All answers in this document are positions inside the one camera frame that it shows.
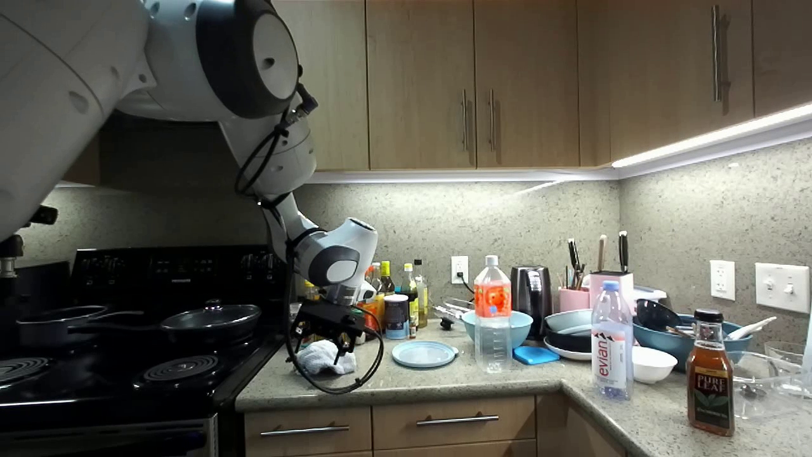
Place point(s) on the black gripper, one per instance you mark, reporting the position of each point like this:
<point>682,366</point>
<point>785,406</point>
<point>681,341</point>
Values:
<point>336,324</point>

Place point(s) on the white towel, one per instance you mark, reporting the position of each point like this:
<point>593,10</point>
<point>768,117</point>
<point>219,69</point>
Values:
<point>323,357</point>

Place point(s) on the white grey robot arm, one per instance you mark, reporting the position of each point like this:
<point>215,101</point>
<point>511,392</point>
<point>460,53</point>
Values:
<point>68,64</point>

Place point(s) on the white lidded jar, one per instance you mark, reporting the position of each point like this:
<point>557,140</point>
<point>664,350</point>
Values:
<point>397,317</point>

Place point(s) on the black frying pan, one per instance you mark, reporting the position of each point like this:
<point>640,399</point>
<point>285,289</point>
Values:
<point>211,324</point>

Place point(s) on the light blue plate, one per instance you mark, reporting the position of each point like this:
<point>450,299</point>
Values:
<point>423,355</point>

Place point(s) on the light blue bowl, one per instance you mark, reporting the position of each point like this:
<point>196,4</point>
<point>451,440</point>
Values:
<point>518,326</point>

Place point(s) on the orange soda bottle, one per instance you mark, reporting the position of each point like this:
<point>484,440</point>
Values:
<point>492,317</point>

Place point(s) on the black stove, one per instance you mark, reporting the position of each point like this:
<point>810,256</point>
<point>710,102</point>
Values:
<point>86,369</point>

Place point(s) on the black coffee grinder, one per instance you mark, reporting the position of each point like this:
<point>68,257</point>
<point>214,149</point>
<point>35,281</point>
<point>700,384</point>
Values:
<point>531,293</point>

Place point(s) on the blue sponge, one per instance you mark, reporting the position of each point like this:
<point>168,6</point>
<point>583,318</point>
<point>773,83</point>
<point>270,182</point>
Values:
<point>532,355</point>

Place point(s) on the pink utensil cup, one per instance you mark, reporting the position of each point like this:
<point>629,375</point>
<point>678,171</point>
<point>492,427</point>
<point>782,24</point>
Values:
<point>573,299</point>

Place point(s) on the white knife block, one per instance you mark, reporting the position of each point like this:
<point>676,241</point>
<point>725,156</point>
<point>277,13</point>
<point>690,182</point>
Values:
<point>621,281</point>

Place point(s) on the clear water bottle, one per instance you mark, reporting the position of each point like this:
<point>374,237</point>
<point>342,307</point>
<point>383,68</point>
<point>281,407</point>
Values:
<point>612,341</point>

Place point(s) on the white small bowl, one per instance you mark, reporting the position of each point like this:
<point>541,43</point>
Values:
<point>653,366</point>

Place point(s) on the dark blue bowl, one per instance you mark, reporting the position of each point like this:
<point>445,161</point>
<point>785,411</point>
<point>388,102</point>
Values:
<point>681,341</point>

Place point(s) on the brown sauce bottle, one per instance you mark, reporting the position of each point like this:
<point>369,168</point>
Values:
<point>707,376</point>

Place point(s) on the white wall outlet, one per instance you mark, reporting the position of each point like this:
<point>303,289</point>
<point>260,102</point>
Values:
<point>460,270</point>

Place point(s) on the white light switch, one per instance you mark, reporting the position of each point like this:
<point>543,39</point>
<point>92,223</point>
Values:
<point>721,279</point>

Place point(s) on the white double switch plate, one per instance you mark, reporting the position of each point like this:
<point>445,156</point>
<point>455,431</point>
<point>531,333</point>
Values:
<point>782,289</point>

